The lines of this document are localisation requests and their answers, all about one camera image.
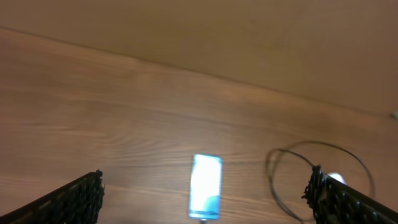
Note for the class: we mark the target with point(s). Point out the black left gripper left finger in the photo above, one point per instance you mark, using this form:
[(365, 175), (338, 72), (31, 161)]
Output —
[(79, 201)]

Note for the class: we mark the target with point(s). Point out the blue Galaxy smartphone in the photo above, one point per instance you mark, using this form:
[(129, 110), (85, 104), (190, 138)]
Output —
[(205, 188)]

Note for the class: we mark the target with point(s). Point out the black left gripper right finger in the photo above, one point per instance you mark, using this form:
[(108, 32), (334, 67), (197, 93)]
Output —
[(333, 202)]

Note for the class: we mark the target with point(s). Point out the white charger adapter plug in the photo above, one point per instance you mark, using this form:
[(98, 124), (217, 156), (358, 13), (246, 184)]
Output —
[(337, 177)]

